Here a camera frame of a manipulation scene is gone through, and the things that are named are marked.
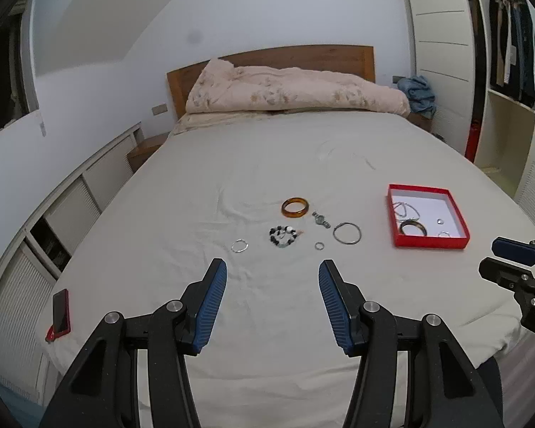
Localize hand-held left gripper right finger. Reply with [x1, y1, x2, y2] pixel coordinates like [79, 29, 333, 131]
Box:
[319, 259, 504, 428]

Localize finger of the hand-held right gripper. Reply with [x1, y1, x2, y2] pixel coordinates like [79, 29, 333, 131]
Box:
[478, 256, 535, 297]
[491, 236, 535, 274]

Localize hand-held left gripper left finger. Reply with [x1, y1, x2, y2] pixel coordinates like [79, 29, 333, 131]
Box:
[38, 258, 228, 428]

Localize large silver bangle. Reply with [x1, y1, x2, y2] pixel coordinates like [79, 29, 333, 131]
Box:
[332, 222, 363, 245]

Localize red jewelry box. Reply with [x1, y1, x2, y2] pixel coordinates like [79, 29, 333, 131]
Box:
[386, 183, 471, 249]

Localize black and white beaded bracelet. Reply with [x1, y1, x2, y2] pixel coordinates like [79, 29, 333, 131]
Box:
[268, 226, 305, 248]

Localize amber bangle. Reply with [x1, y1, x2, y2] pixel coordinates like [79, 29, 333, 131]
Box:
[281, 197, 310, 219]

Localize dark brown bangle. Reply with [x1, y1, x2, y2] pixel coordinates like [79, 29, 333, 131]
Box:
[399, 220, 428, 237]

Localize red cylinder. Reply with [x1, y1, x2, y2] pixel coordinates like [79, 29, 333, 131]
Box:
[464, 118, 481, 163]

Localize bed with white sheet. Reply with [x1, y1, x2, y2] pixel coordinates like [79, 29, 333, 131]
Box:
[36, 111, 535, 428]

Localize red smartphone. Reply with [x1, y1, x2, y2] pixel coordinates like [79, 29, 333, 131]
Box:
[45, 289, 71, 344]

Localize wooden nightstand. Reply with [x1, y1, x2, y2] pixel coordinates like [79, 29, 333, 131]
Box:
[127, 133, 169, 174]
[406, 111, 434, 133]

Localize cream pillow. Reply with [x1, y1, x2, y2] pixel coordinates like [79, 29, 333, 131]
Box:
[169, 111, 277, 135]

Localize blue crumpled cloth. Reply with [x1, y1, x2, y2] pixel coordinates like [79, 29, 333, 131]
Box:
[397, 76, 438, 119]

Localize hanging dark clothes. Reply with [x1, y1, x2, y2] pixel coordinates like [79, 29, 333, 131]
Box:
[489, 0, 535, 108]

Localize peach floral duvet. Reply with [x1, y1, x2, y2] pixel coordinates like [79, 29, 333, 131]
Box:
[185, 58, 411, 117]

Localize wooden headboard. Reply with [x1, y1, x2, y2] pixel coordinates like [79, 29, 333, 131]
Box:
[167, 45, 376, 121]

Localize white wardrobe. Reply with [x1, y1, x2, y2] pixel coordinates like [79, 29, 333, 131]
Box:
[400, 0, 535, 233]

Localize silver chain necklace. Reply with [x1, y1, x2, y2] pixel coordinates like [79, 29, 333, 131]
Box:
[393, 202, 422, 221]

